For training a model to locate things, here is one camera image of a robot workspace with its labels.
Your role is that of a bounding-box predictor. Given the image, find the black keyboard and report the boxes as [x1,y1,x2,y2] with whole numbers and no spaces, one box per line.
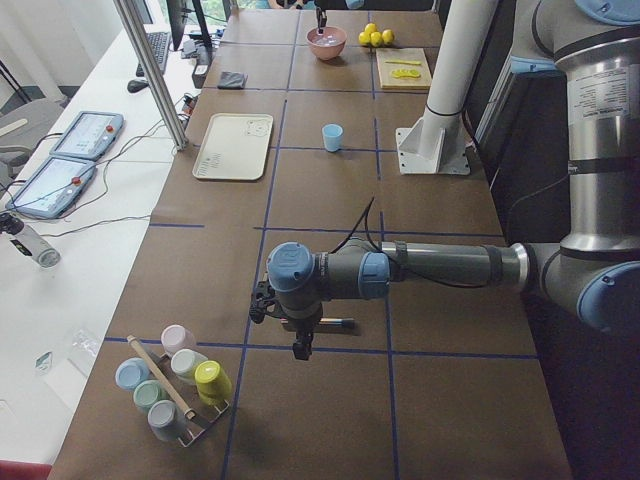
[146,31,171,74]

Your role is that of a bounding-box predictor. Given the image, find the clear water bottle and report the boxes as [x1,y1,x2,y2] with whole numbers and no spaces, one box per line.
[1,213,61,268]

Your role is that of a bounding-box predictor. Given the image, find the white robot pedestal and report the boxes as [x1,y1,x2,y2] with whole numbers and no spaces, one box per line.
[396,0,498,175]

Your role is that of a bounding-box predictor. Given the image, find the mint green cup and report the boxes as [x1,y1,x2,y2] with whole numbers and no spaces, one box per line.
[133,379,169,414]

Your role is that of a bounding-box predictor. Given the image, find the blue cup on rack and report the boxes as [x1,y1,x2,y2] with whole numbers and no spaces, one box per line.
[114,357,150,391]

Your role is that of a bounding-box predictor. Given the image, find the pink cup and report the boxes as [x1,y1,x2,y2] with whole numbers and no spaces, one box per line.
[160,324,197,357]

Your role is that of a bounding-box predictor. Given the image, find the yellow-green cup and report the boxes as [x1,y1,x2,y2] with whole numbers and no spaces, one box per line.
[194,360,233,408]

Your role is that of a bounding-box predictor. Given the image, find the pink bowl of ice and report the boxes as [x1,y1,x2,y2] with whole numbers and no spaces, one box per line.
[306,26,347,61]

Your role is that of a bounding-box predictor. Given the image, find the cream bear tray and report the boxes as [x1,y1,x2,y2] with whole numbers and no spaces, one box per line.
[192,113,273,181]

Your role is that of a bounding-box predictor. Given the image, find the wooden cutting board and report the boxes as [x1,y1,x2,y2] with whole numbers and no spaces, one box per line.
[376,48,432,90]

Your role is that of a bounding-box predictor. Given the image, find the yellow plastic knife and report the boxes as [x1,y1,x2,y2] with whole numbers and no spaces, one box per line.
[384,59,422,66]

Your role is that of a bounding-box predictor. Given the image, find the aluminium frame post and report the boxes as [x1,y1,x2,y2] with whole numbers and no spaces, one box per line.
[114,0,188,151]

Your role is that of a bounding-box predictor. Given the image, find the teach pendant tablet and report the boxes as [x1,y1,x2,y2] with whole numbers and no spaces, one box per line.
[6,155,96,220]
[50,111,124,161]

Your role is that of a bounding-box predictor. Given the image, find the steel muddler black tip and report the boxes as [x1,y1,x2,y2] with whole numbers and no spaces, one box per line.
[317,317,356,332]

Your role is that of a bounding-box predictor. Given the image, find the grey cup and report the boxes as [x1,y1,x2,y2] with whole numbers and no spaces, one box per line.
[147,400,187,442]

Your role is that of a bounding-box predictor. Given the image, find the grey folded cloth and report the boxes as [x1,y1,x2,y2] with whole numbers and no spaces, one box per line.
[217,71,248,90]

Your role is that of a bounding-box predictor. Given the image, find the lemon slices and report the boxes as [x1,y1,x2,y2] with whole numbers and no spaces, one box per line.
[390,69,421,79]

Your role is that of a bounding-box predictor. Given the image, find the metal cup rack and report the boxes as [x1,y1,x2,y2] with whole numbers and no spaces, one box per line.
[127,335,230,448]

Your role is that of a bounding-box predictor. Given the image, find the white cup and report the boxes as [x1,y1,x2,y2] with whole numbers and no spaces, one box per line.
[171,348,208,385]

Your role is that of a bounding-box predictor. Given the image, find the light blue cup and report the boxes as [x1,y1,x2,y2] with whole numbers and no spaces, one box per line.
[321,123,344,152]

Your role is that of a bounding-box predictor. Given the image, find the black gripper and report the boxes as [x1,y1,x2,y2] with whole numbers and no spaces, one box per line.
[249,280,323,360]

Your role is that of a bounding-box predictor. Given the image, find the black computer mouse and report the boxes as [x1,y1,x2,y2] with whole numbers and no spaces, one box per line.
[126,78,149,94]

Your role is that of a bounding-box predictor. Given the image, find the black monitor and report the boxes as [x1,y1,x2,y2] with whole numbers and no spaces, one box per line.
[165,0,213,51]

